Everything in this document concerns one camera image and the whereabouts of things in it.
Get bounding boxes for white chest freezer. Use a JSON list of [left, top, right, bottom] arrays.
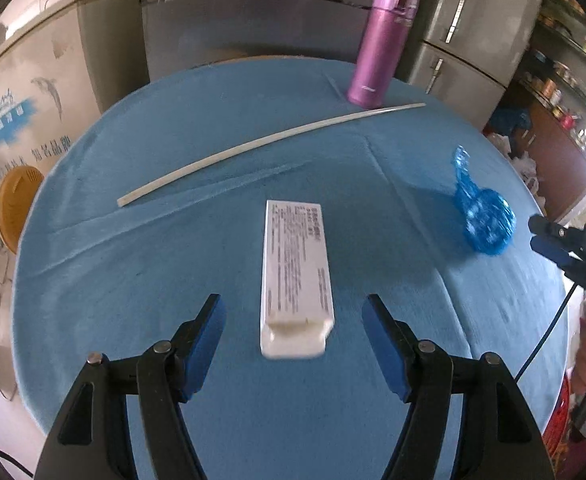
[[0, 0, 150, 401]]

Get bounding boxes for purple thermos bottle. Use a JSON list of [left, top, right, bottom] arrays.
[[348, 0, 420, 109]]

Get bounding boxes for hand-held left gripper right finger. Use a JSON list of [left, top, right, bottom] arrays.
[[361, 294, 544, 480]]

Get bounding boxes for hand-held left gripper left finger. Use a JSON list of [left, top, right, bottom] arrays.
[[34, 293, 228, 480]]

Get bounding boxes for silver refrigerator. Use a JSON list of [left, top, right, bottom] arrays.
[[407, 0, 547, 132]]

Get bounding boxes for shelf with goods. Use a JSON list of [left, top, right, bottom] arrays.
[[517, 0, 586, 176]]

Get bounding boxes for black cable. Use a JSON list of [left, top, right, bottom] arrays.
[[517, 282, 581, 382]]

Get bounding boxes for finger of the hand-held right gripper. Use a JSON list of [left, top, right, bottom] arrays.
[[528, 214, 586, 247], [530, 236, 584, 273]]

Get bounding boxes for pile of white bags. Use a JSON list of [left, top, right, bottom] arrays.
[[485, 132, 544, 196]]

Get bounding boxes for blue plastic wrapper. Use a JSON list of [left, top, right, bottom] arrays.
[[451, 145, 518, 257]]

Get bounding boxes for round orange plastic stool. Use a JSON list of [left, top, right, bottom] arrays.
[[0, 167, 44, 254]]

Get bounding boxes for blue tablecloth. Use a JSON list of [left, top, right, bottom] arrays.
[[12, 55, 572, 480]]

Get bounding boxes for long white plastic strip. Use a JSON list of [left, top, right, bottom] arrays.
[[117, 102, 427, 208]]

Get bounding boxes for white printed carton box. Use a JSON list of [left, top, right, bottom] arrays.
[[259, 199, 336, 360]]

